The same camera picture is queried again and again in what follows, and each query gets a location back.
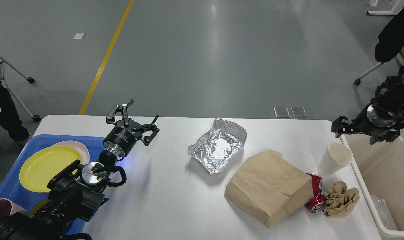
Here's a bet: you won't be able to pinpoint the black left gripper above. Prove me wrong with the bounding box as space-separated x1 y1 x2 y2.
103 99 160 157

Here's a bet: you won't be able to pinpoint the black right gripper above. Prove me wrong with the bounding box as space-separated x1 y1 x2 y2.
331 104 400 145

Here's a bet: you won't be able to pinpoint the white paper cup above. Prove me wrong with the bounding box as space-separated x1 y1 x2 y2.
317 142 353 177

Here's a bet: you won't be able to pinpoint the brown paper napkin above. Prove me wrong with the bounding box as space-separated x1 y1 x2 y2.
323 181 360 218

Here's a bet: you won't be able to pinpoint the aluminium foil tray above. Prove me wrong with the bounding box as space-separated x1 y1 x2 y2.
187 118 247 175

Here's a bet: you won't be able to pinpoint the yellow plastic plate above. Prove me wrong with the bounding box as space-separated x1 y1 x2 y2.
19 145 83 193

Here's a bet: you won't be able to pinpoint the dark teal mug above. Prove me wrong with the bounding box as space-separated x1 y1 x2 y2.
30 199 49 215

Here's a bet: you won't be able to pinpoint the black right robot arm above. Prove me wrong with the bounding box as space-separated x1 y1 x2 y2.
331 74 404 145

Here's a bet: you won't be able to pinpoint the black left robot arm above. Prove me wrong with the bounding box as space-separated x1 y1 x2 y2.
0 100 159 240

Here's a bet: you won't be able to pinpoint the beige plastic bin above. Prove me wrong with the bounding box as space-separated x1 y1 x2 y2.
340 129 404 238

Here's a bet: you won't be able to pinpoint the pink plate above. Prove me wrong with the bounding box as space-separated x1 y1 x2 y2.
53 140 90 165

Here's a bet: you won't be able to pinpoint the clear plastic wrap in bin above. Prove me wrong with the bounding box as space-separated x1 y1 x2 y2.
370 195 398 230

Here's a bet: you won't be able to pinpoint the floor outlet cover plates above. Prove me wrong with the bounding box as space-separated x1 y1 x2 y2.
273 106 307 118

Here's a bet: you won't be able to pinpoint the crushed red soda can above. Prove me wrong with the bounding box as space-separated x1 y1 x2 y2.
304 173 328 214

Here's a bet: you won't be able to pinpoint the white rolling stand left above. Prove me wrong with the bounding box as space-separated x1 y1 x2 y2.
0 55 42 123

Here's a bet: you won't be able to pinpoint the white paper scrap on floor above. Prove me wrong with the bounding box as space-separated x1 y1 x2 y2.
73 32 86 40

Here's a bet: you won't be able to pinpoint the person in black clothing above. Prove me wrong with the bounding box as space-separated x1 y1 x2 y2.
374 8 404 63

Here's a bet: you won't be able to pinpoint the brown paper bag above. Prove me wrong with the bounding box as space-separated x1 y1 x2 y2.
224 149 313 228

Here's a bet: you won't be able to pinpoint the person at left edge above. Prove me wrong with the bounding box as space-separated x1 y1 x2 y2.
0 78 32 146

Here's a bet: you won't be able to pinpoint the blue plastic tray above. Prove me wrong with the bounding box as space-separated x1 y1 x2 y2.
0 134 110 238

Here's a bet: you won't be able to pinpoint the pink mug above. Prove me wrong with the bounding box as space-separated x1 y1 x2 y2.
0 198 28 220

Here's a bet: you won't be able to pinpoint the white table frame background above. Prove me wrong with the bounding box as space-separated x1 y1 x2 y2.
366 0 404 16

